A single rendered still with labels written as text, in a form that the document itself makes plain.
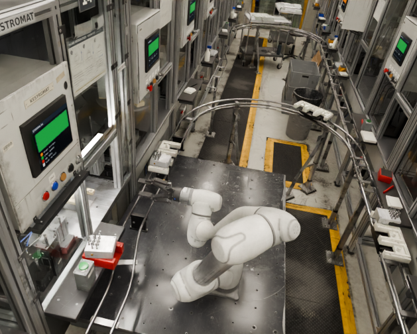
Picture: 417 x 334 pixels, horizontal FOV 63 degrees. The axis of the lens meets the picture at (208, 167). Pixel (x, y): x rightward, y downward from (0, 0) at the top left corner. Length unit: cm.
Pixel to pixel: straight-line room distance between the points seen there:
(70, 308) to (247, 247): 85
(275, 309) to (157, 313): 61
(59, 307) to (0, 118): 88
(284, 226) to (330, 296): 181
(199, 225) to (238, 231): 56
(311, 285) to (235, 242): 189
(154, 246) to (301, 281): 136
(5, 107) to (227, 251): 79
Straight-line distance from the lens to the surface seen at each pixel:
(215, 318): 187
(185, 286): 168
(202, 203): 171
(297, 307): 283
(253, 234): 117
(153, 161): 234
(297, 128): 462
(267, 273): 208
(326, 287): 302
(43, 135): 125
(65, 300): 169
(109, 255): 168
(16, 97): 116
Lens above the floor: 229
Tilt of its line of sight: 36 degrees down
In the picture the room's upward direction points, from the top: 7 degrees clockwise
